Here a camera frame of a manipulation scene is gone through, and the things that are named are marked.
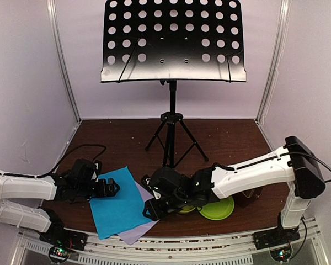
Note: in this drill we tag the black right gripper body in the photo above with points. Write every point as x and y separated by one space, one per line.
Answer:
173 204

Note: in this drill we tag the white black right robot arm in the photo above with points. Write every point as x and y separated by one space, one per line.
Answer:
293 163

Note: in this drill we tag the blue sheet music paper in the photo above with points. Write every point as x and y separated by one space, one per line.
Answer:
113 215

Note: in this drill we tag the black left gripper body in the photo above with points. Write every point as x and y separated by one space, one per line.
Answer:
100 192

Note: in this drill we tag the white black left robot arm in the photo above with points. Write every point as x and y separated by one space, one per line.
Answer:
81 181

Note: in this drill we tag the lime green bowl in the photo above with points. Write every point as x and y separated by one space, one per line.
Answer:
187 209

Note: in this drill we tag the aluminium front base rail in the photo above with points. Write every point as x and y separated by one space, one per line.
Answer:
234 248

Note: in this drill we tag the black perforated music stand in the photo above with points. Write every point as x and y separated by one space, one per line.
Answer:
169 41

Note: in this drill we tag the brown wooden metronome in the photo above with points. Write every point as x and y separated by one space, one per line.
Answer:
248 196

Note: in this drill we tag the aluminium left corner post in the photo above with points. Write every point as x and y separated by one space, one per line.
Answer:
51 8

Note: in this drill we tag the lime green plate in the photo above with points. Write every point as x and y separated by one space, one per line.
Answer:
218 210

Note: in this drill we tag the lavender paper sheet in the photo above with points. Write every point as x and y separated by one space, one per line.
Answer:
143 225

